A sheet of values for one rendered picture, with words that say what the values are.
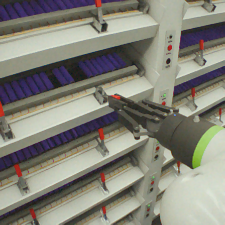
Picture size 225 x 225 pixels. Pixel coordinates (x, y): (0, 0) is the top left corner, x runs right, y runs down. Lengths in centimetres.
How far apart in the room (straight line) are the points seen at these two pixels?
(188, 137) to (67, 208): 60
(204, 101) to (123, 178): 47
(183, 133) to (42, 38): 35
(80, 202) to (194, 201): 68
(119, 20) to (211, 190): 50
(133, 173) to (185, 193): 73
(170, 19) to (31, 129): 47
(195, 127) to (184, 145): 4
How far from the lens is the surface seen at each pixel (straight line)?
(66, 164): 81
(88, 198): 97
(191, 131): 46
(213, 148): 44
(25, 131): 64
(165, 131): 50
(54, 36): 60
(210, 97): 119
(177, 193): 33
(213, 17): 95
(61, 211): 94
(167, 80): 85
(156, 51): 77
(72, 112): 68
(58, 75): 74
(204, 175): 34
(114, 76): 76
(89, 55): 81
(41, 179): 78
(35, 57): 56
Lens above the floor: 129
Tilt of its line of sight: 34 degrees down
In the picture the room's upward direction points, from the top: straight up
